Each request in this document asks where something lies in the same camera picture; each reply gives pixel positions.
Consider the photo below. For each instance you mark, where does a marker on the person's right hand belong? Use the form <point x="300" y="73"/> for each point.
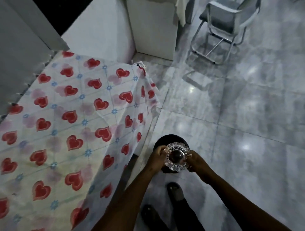
<point x="196" y="163"/>

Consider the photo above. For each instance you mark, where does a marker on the black round stool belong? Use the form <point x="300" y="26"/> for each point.
<point x="170" y="145"/>

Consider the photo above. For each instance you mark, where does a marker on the person's left shoe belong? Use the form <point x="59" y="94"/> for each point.
<point x="152" y="217"/>

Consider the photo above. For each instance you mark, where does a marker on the clear glass ashtray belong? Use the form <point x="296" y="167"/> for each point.
<point x="176" y="156"/>

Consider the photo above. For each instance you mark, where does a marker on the person's left hand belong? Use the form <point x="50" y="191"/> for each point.
<point x="156" y="159"/>

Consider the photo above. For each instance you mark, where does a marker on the metal frame chair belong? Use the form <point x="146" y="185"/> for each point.
<point x="224" y="26"/>

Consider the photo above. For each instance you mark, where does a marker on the person's right shoe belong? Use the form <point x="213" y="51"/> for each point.
<point x="175" y="191"/>

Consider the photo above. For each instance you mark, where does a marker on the heart print tablecloth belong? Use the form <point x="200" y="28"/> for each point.
<point x="69" y="142"/>

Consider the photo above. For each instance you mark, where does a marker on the person's right fingers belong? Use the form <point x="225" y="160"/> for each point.
<point x="189" y="158"/>

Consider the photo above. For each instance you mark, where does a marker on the person's dark trouser leg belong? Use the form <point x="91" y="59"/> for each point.
<point x="188" y="216"/>

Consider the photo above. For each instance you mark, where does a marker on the white hanging cloth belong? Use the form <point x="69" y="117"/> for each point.
<point x="182" y="10"/>

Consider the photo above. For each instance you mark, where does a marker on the person's left forearm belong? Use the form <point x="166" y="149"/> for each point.
<point x="124" y="200"/>

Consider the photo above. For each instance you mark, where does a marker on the person's shoe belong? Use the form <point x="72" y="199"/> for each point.
<point x="152" y="217"/>
<point x="175" y="191"/>

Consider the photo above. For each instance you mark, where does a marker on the person's right forearm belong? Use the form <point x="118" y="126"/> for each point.
<point x="243" y="202"/>

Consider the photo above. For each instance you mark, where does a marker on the white cabinet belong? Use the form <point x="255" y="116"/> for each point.
<point x="152" y="26"/>

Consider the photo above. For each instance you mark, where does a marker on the person's left fingers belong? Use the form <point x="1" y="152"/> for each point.
<point x="164" y="150"/>

